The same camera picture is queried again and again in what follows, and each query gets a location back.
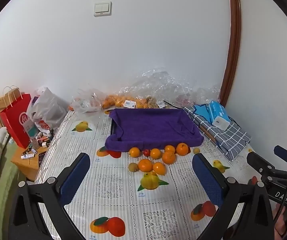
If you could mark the blue tissue pack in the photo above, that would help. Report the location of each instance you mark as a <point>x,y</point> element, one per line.
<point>218,113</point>

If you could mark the small white tube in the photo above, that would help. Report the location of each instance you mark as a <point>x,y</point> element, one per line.
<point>28,155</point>

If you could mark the person's right hand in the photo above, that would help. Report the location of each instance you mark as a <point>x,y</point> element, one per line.
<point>282,227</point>

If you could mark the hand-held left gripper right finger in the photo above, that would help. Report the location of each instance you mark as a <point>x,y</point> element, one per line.
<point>208,180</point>

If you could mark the grey plaid cloth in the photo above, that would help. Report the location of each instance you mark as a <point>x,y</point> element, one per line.
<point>228,136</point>

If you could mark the green bedsheet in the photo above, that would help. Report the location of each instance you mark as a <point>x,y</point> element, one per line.
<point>6,185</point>

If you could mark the clear plastic bag of oranges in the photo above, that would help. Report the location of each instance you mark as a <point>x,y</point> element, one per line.
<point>118,101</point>

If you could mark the wooden stick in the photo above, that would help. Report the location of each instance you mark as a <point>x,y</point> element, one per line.
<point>207,132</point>

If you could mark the clear bag of brown fruit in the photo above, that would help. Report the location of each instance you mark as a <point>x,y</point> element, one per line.
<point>152,102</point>

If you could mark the crumpled clear plastic wrap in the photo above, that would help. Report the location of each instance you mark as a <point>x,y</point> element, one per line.
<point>158,82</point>

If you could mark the white plastic bag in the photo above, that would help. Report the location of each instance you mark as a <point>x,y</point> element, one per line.
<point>48,107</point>

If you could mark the thin black rod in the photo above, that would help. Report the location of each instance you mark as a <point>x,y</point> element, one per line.
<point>173,105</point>

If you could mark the orange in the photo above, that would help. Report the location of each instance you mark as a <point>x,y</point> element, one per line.
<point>145,165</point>
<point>155,153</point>
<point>182,148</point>
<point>134,152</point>
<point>169,157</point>
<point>158,168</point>
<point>170,148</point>

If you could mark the white light switch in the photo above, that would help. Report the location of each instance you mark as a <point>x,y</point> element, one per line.
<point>103,9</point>

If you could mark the teal white packet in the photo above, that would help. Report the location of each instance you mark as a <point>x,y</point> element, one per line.
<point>31,130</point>

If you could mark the red paper bag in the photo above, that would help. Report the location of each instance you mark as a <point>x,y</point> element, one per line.
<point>14,122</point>

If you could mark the clear bag with red fruit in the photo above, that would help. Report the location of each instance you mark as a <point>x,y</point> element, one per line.
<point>198,96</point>

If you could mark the brown wooden door frame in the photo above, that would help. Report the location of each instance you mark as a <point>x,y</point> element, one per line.
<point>234,42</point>

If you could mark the small yellowish round fruit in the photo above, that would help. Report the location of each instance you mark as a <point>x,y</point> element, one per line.
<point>133,167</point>
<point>196,150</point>

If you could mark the purple towel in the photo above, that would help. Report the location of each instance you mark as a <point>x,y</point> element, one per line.
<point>153,127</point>

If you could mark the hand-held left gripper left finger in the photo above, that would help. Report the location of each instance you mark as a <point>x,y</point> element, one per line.
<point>73,177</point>

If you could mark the wooden nightstand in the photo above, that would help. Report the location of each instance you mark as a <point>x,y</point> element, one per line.
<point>28,166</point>

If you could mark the small red fruit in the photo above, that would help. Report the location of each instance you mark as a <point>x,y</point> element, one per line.
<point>146,152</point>

